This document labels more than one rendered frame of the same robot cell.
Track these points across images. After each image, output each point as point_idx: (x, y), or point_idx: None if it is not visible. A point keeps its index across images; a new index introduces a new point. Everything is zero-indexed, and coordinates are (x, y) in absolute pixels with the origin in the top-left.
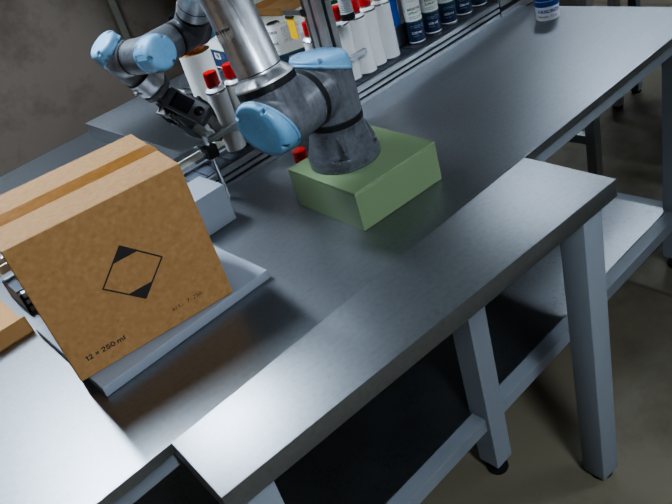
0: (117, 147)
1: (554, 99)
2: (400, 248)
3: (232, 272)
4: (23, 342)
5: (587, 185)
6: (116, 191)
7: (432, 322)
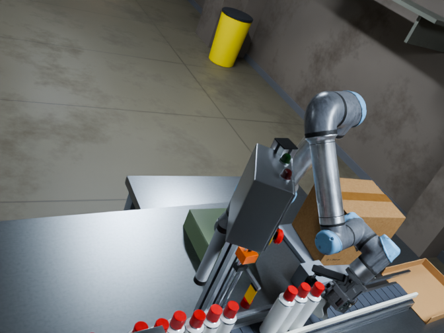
0: (352, 209)
1: (80, 233)
2: (221, 205)
3: (292, 234)
4: (382, 270)
5: (138, 180)
6: (339, 178)
7: (226, 177)
